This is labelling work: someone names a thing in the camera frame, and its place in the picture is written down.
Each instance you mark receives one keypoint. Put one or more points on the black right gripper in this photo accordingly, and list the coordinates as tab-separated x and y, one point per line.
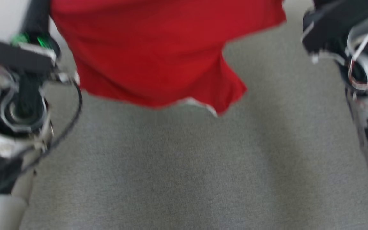
334	25

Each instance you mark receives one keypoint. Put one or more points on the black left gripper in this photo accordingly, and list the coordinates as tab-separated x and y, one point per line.
18	59

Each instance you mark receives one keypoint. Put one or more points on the red basketball jersey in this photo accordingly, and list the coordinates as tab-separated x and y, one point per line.
155	48

